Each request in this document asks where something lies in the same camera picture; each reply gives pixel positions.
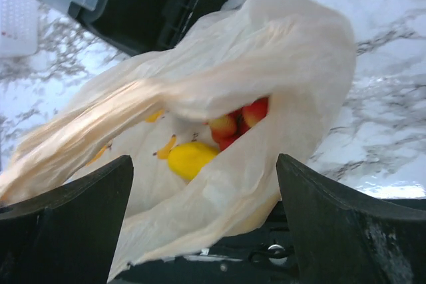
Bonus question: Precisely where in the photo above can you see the yellow fake lemon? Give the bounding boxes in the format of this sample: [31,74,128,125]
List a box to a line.
[167,141,219,181]

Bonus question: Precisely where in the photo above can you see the white plastic basket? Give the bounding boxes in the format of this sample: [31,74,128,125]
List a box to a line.
[1,0,38,58]

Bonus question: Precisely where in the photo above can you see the black base bar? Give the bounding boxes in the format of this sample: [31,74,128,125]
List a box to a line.
[113,202,299,284]

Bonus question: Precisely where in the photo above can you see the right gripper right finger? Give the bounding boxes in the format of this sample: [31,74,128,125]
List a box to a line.
[276,154,425,283]

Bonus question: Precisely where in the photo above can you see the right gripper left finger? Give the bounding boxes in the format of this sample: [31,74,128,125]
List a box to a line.
[1,156,134,284]

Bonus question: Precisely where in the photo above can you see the red yellow fake fruits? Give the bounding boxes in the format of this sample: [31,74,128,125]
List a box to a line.
[207,97,269,151]

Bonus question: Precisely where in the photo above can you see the translucent orange plastic bag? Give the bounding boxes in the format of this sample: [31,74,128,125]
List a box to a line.
[1,0,357,277]

